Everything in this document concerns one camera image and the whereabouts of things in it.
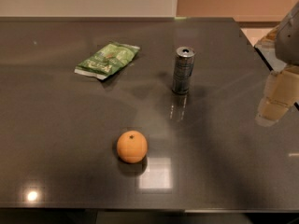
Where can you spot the silver redbull can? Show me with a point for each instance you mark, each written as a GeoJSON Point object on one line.
{"type": "Point", "coordinates": [183, 69]}

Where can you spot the green jalapeno chip bag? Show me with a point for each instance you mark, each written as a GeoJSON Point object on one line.
{"type": "Point", "coordinates": [107, 61]}

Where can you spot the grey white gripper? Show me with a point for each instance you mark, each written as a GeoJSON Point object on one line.
{"type": "Point", "coordinates": [289, 41]}

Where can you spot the orange fruit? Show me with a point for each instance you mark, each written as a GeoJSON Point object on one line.
{"type": "Point", "coordinates": [132, 147]}

